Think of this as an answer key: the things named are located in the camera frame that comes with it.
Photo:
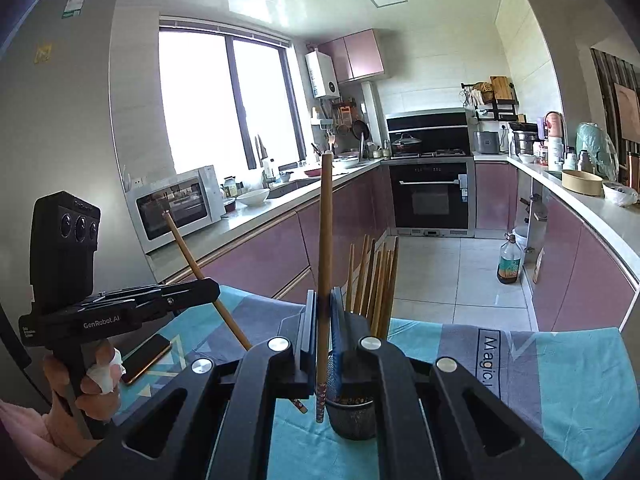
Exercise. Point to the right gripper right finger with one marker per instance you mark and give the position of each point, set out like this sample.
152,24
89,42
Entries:
434,420

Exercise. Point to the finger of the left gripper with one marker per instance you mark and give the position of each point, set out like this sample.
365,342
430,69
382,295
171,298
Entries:
157,302
104,298

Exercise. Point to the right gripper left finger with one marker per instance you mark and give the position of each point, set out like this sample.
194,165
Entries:
213,421

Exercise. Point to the black mesh utensil cup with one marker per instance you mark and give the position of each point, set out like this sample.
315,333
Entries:
353,419

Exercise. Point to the pink sleeve forearm left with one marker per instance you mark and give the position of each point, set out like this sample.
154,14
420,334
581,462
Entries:
40,446

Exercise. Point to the left hand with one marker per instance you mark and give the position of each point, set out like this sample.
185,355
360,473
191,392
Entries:
92,400

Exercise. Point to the smartphone with orange edge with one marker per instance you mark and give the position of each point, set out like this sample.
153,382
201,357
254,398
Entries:
143,357

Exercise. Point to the white microwave oven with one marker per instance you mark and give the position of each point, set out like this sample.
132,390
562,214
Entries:
193,199

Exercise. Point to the white bowl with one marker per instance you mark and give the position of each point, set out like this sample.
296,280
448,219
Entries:
253,198

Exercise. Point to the oil bottle on floor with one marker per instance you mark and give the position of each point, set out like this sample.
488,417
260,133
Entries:
509,265

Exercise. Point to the silver refrigerator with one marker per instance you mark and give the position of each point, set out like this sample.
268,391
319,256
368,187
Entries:
57,135

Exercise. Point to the white water heater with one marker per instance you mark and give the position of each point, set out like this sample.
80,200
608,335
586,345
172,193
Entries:
321,75

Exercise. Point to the black built-in oven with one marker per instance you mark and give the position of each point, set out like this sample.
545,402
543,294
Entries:
432,173

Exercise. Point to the round bamboo steamer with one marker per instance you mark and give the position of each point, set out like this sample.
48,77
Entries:
582,182

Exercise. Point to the pink upper cabinet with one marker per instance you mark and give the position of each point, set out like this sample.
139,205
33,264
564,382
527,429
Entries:
355,57

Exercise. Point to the teal mesh food cover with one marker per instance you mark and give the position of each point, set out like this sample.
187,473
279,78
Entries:
600,148

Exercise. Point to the pink thermos kettle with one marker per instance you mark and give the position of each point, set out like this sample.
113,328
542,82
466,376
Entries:
555,140

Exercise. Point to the black camera box left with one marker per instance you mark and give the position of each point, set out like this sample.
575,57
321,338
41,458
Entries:
63,241

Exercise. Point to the black wall shelf rack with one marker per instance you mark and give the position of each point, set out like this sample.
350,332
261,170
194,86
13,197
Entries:
491,101

